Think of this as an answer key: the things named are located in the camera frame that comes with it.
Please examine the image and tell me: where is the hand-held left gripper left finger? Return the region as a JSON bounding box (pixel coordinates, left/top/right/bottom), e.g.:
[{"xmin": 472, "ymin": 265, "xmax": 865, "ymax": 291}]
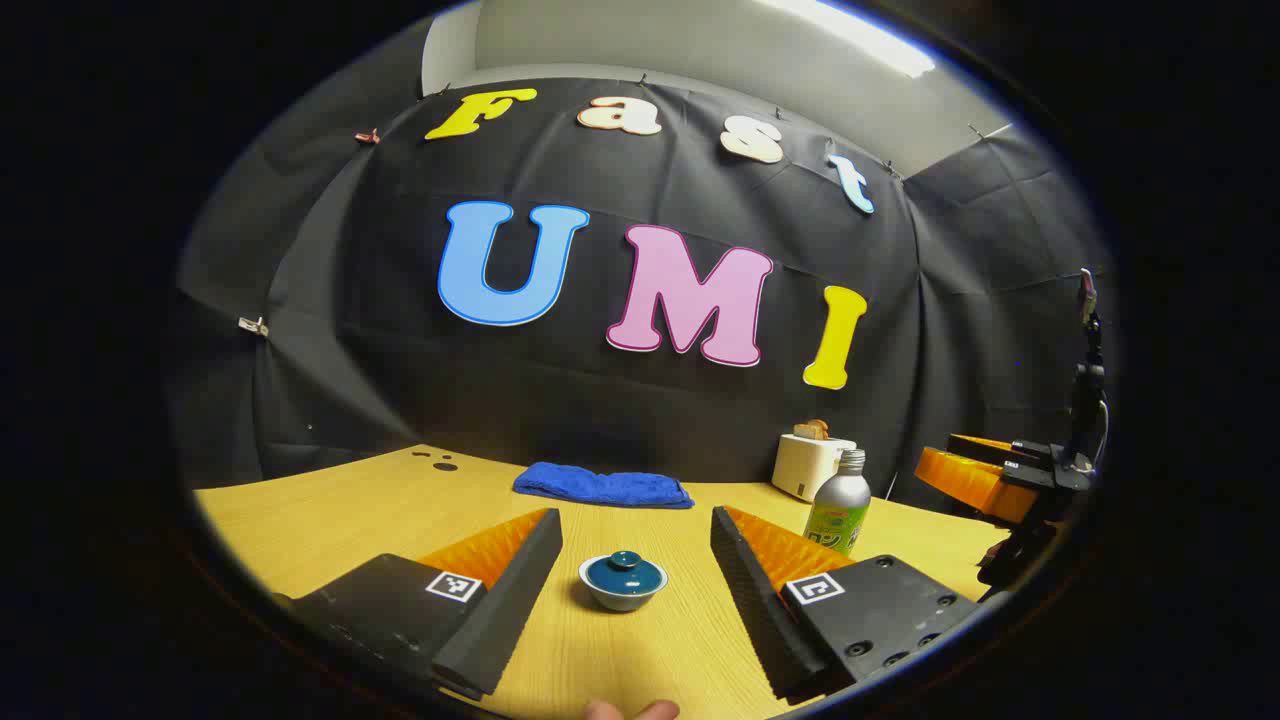
[{"xmin": 272, "ymin": 508, "xmax": 564, "ymax": 698}]

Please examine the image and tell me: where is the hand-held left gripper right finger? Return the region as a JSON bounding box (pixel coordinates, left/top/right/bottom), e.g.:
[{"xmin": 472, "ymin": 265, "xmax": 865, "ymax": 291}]
[{"xmin": 710, "ymin": 505, "xmax": 986, "ymax": 701}]

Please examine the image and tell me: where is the blue teacup lid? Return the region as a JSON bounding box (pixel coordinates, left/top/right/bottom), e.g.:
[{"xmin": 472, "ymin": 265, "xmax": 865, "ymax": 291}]
[{"xmin": 585, "ymin": 550, "xmax": 664, "ymax": 598}]

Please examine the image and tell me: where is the silver green water bottle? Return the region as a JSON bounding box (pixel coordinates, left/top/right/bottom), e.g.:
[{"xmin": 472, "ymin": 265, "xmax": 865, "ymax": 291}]
[{"xmin": 803, "ymin": 449, "xmax": 872, "ymax": 557}]

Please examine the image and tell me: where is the white toaster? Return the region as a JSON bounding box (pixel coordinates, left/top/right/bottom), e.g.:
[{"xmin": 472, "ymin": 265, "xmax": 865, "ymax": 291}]
[{"xmin": 771, "ymin": 432, "xmax": 858, "ymax": 503}]

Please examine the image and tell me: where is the blue folded towel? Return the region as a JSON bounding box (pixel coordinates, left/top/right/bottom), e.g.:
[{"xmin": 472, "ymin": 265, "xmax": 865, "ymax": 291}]
[{"xmin": 513, "ymin": 461, "xmax": 695, "ymax": 510}]

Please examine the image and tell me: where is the black backdrop cloth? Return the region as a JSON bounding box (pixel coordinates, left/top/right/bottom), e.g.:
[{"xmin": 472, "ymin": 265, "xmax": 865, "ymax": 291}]
[{"xmin": 170, "ymin": 78, "xmax": 1111, "ymax": 521}]

